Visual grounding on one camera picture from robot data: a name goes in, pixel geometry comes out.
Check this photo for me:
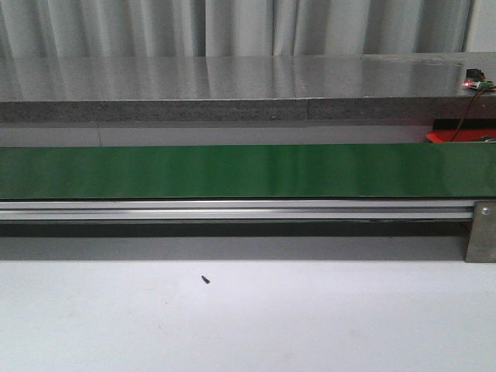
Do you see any red plastic tray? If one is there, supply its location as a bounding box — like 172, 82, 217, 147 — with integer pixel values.
425, 129, 495, 143

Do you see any grey granite counter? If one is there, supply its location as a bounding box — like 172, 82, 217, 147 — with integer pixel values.
1, 52, 495, 122

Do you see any green conveyor belt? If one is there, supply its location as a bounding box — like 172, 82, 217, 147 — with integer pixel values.
1, 143, 495, 200

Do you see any small green circuit board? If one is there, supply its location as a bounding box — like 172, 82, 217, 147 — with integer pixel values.
462, 68, 495, 91

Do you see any white pleated curtain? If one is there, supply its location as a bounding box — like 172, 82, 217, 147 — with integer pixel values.
1, 1, 495, 57

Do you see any aluminium conveyor frame rail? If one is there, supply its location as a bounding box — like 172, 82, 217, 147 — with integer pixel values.
1, 199, 476, 222

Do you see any steel conveyor bracket right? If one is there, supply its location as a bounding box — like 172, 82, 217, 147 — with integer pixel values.
465, 201, 496, 263

